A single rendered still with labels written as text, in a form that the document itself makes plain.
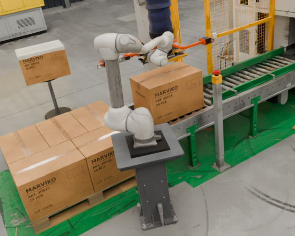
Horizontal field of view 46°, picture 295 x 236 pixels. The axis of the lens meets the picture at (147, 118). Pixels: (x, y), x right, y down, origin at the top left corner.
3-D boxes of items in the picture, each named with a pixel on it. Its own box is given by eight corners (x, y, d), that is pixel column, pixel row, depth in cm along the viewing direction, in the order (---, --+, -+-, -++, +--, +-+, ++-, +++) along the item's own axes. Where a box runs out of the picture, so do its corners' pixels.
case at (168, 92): (182, 94, 387) (179, 60, 368) (204, 106, 355) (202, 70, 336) (135, 112, 365) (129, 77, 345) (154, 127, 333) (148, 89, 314)
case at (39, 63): (65, 66, 506) (58, 39, 487) (71, 74, 473) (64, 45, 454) (23, 77, 489) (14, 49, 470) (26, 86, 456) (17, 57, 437)
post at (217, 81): (220, 163, 360) (217, 73, 312) (224, 165, 354) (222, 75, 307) (215, 165, 357) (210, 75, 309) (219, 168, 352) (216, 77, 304)
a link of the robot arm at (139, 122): (149, 141, 260) (147, 114, 250) (127, 138, 266) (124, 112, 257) (157, 131, 273) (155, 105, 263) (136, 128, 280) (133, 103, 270)
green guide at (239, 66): (277, 51, 463) (278, 44, 459) (284, 53, 455) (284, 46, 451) (180, 89, 399) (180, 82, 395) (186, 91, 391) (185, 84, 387)
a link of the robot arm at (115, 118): (127, 136, 266) (102, 133, 274) (136, 127, 279) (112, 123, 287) (114, 36, 232) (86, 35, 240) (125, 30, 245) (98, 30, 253)
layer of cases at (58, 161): (107, 129, 425) (100, 99, 405) (149, 166, 346) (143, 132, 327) (8, 168, 377) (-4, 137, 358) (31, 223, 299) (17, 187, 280)
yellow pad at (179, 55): (181, 53, 336) (180, 48, 334) (188, 55, 328) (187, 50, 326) (151, 63, 322) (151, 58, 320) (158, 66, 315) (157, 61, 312)
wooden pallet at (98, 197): (109, 138, 432) (107, 129, 425) (151, 178, 353) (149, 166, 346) (12, 179, 384) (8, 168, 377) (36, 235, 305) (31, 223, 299)
